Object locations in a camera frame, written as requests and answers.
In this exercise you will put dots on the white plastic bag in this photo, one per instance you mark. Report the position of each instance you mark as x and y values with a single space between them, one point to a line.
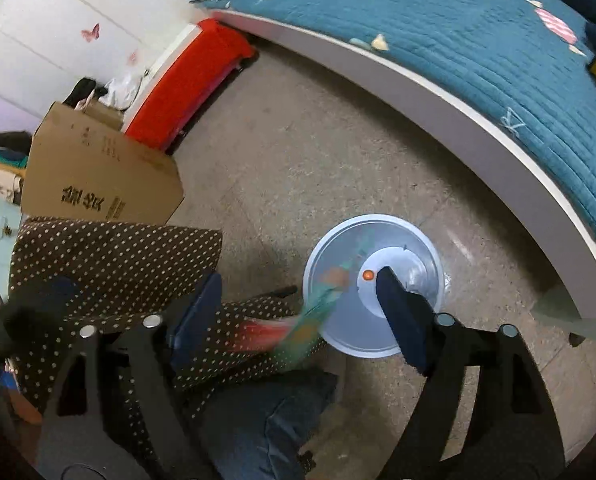
122 90

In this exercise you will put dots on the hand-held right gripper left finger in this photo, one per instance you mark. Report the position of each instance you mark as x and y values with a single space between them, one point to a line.
197 315

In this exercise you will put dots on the small pink butterfly sticker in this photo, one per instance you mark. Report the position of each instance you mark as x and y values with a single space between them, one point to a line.
132 55

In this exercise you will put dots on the black bag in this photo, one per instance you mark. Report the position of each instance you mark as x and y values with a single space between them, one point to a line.
80 91

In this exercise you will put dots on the dark blue cloth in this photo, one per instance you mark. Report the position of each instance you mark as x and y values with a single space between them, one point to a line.
273 425

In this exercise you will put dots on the red storage box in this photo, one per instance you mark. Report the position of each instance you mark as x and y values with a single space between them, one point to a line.
187 90

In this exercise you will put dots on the large cardboard box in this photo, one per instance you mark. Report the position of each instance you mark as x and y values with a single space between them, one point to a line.
97 170

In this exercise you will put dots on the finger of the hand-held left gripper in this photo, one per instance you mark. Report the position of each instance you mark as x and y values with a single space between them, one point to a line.
12 325

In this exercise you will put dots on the teal orange snack wrapper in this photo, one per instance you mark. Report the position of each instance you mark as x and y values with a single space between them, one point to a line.
323 305

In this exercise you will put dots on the brown polka-dot tablecloth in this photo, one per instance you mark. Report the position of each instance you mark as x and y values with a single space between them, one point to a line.
112 260

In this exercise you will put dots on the large pink butterfly sticker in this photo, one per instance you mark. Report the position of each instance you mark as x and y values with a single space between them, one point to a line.
91 33

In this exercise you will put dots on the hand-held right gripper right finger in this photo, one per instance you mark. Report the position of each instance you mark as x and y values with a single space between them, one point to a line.
403 320

